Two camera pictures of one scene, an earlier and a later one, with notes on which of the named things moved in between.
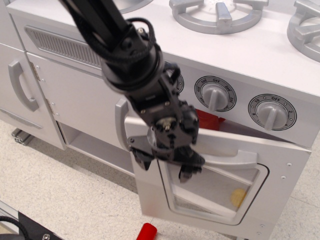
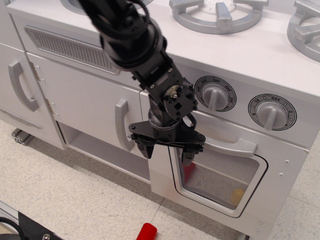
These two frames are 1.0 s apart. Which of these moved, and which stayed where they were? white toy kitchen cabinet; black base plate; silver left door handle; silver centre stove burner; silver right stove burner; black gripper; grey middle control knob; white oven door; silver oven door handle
Moved: black gripper; white oven door; silver oven door handle
Stayed: silver left door handle; silver right stove burner; black base plate; silver centre stove burner; grey middle control knob; white toy kitchen cabinet
